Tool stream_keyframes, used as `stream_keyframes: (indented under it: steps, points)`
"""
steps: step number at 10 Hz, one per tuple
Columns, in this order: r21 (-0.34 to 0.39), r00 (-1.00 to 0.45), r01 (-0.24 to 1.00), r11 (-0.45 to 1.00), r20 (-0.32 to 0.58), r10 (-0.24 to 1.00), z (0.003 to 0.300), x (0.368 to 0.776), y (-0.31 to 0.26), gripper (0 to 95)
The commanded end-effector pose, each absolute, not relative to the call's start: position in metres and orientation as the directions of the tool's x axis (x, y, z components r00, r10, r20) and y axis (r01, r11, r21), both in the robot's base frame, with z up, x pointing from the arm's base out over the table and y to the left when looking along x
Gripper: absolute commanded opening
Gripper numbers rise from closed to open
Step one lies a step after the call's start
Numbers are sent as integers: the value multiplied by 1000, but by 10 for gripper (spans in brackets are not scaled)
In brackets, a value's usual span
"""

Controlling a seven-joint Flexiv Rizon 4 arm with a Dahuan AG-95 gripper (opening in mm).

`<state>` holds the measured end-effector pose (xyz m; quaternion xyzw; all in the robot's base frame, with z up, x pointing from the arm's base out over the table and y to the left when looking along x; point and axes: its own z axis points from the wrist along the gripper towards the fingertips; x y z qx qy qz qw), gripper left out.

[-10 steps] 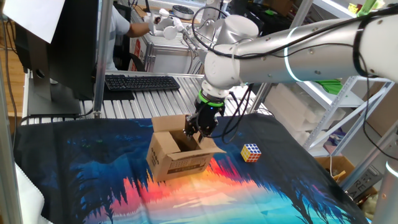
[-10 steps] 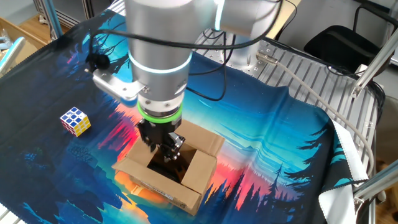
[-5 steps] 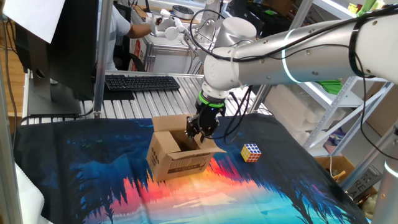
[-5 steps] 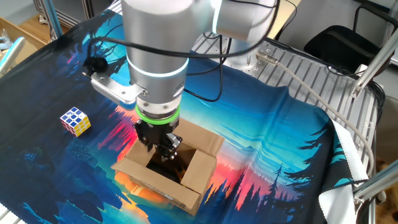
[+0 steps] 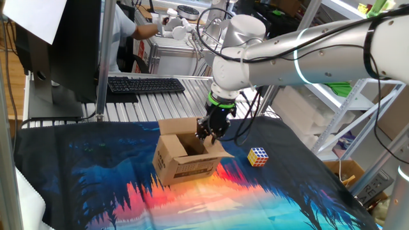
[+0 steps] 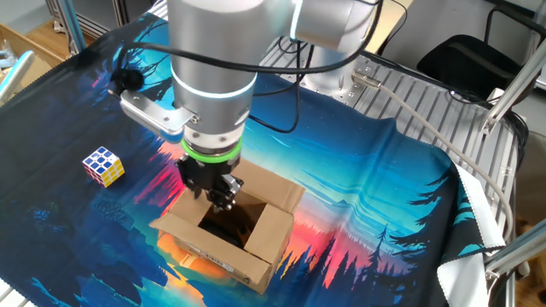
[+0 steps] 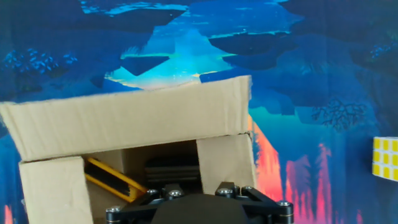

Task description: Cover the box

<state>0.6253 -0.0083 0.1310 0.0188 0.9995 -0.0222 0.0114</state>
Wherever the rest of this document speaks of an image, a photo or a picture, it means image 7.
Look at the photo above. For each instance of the Rubik's cube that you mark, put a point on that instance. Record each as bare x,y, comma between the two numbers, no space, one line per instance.
385,158

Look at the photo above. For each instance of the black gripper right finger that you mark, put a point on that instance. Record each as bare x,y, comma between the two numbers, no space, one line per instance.
267,211

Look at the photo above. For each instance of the landscape print tablecloth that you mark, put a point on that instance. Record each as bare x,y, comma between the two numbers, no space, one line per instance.
311,77

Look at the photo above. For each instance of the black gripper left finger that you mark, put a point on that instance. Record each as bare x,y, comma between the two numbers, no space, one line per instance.
133,211

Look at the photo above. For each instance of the yellow folding hex key set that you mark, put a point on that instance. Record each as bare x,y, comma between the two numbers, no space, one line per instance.
133,191

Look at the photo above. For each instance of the brown cardboard box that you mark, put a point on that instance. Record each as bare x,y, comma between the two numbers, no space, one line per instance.
124,121

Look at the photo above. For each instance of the dark green folding hex key set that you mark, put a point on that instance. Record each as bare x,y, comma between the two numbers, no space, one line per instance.
171,172

